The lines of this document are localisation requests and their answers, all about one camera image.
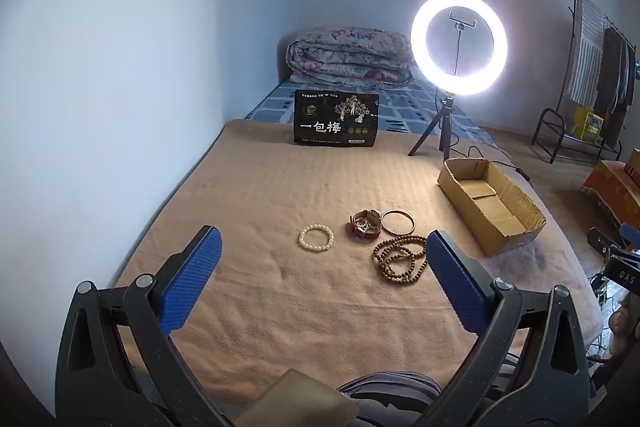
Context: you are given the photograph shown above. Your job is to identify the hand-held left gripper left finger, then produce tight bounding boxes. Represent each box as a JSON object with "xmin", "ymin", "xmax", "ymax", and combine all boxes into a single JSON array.
[{"xmin": 55, "ymin": 225, "xmax": 241, "ymax": 427}]

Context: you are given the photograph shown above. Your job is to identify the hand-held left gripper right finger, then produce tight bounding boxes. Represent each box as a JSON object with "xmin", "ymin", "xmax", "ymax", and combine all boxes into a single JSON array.
[{"xmin": 425, "ymin": 229, "xmax": 598, "ymax": 427}]

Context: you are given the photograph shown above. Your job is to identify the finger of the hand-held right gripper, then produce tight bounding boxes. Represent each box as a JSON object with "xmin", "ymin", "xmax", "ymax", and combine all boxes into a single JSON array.
[
  {"xmin": 619, "ymin": 222, "xmax": 640, "ymax": 253},
  {"xmin": 587, "ymin": 227, "xmax": 622, "ymax": 257}
]

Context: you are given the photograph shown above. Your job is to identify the cardboard box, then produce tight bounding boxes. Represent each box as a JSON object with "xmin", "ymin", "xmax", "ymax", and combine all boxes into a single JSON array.
[{"xmin": 437, "ymin": 158, "xmax": 547, "ymax": 256}]

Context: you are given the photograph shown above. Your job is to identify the brown wooden bead necklace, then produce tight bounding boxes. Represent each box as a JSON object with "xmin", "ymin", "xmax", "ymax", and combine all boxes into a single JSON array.
[{"xmin": 372, "ymin": 234, "xmax": 430, "ymax": 287}]

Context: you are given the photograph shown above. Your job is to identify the thin metal bangle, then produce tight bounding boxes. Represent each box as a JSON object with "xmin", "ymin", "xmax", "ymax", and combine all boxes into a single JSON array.
[{"xmin": 381, "ymin": 210, "xmax": 416, "ymax": 236}]

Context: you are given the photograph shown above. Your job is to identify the red strap watch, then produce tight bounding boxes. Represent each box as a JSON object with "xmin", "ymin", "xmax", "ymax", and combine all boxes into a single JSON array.
[{"xmin": 348, "ymin": 209, "xmax": 383, "ymax": 239}]

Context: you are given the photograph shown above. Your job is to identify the white bead bracelet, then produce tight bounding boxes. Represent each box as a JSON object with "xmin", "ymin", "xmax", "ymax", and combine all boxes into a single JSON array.
[{"xmin": 298, "ymin": 224, "xmax": 335, "ymax": 252}]

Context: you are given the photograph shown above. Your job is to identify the orange cloth covered box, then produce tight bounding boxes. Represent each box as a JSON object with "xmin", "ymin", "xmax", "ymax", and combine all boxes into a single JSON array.
[{"xmin": 581, "ymin": 160, "xmax": 640, "ymax": 223}]

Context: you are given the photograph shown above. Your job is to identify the yellow box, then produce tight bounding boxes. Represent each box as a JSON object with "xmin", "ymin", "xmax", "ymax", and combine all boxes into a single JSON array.
[{"xmin": 572, "ymin": 106, "xmax": 604, "ymax": 140}]

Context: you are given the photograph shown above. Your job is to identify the black metal shoe rack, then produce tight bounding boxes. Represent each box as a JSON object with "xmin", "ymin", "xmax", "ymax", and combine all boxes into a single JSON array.
[{"xmin": 531, "ymin": 108, "xmax": 623, "ymax": 165}]

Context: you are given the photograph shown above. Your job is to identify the person's striped trouser legs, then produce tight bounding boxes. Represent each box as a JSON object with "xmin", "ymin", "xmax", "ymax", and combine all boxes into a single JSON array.
[{"xmin": 337, "ymin": 354, "xmax": 521, "ymax": 427}]

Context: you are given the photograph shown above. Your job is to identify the black tripod stand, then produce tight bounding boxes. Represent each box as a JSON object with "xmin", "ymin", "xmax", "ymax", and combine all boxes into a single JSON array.
[{"xmin": 408, "ymin": 27, "xmax": 463, "ymax": 165}]

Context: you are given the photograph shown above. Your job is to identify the tan flat card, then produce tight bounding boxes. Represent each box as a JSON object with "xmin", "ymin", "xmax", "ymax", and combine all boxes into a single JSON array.
[{"xmin": 235, "ymin": 368, "xmax": 356, "ymax": 427}]

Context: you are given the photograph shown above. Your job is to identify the dark hanging clothes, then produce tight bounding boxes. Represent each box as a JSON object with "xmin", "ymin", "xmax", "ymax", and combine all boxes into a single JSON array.
[{"xmin": 595, "ymin": 26, "xmax": 638, "ymax": 122}]

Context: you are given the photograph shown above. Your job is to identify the striped hanging towel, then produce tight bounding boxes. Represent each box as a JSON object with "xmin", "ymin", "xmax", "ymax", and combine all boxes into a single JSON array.
[{"xmin": 570, "ymin": 0, "xmax": 608, "ymax": 105}]

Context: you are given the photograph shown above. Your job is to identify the black printed snack bag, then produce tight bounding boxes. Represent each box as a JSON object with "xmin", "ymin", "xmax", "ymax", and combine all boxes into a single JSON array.
[{"xmin": 293, "ymin": 89, "xmax": 379, "ymax": 148}]

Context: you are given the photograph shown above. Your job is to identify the black metal clothes rack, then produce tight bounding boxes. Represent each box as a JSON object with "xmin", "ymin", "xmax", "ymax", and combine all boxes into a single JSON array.
[{"xmin": 560, "ymin": 0, "xmax": 640, "ymax": 162}]

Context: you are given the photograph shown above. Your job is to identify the folded floral quilt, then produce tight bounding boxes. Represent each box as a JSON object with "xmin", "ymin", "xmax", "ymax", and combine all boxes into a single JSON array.
[{"xmin": 286, "ymin": 27, "xmax": 415, "ymax": 86}]

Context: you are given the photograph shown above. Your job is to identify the phone clamp holder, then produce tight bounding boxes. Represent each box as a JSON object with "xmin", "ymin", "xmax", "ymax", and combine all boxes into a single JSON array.
[{"xmin": 448, "ymin": 10, "xmax": 476, "ymax": 32}]

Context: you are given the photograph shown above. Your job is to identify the floor cable bundle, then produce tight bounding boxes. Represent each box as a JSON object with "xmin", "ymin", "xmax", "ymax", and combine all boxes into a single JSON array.
[{"xmin": 589, "ymin": 274, "xmax": 623, "ymax": 360}]

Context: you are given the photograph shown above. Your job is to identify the black power cable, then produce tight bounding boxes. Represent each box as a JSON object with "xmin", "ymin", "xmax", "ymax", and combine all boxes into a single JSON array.
[{"xmin": 450, "ymin": 138, "xmax": 535, "ymax": 184}]

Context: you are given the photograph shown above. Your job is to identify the white ring light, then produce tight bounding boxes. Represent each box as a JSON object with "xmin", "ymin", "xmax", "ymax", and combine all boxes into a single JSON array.
[{"xmin": 411, "ymin": 0, "xmax": 508, "ymax": 96}]

